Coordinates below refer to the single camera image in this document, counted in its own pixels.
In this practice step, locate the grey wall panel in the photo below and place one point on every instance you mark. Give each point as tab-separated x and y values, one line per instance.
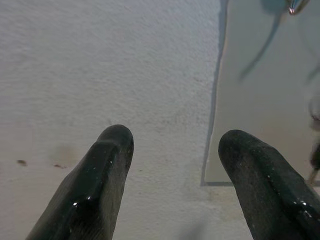
275	100

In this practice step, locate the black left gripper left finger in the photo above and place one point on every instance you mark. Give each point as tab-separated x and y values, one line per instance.
95	190

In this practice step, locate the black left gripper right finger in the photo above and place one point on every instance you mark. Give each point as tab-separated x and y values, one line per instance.
270	190

